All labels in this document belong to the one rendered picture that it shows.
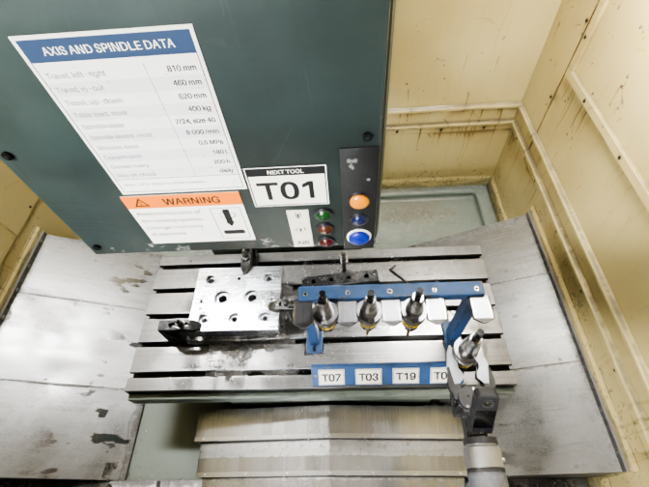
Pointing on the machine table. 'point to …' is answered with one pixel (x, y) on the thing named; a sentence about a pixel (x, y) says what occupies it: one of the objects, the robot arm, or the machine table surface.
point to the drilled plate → (246, 285)
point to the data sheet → (139, 105)
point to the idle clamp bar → (344, 278)
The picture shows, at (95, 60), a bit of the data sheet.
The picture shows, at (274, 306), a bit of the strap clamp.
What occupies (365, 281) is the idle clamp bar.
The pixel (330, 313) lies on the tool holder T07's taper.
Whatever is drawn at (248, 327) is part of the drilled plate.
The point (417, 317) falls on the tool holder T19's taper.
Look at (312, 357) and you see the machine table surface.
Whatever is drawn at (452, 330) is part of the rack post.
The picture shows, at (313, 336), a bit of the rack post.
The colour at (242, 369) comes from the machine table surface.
